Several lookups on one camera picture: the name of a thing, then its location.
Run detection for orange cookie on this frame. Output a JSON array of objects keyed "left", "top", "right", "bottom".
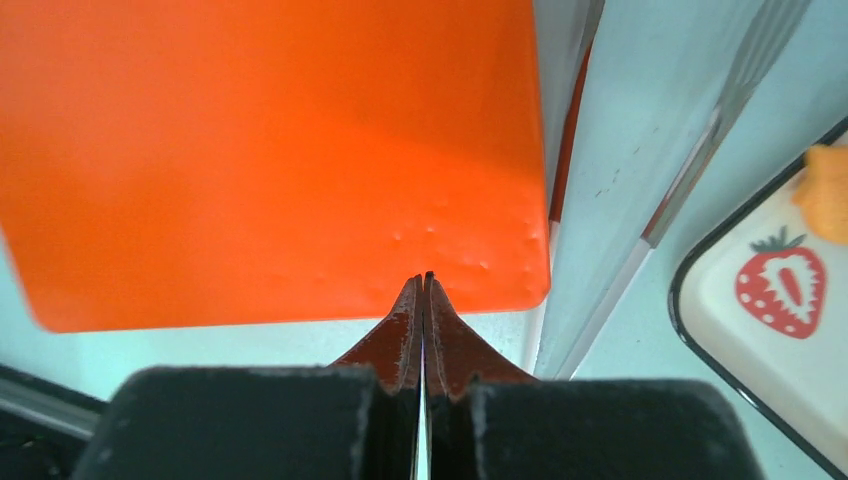
[{"left": 792, "top": 144, "right": 847, "bottom": 246}]

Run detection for clear plastic tongs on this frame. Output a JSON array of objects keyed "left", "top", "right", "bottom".
[{"left": 527, "top": 1, "right": 811, "bottom": 378}]

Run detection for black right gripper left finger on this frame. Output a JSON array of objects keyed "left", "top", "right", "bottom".
[{"left": 73, "top": 276, "right": 423, "bottom": 479}]

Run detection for strawberry pattern tray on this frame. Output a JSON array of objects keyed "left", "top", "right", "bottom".
[{"left": 668, "top": 158, "right": 847, "bottom": 479}]

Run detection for orange box lid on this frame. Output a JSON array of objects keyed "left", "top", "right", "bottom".
[{"left": 1, "top": 1, "right": 550, "bottom": 333}]

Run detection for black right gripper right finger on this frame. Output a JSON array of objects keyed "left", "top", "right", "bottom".
[{"left": 422, "top": 274, "right": 763, "bottom": 479}]

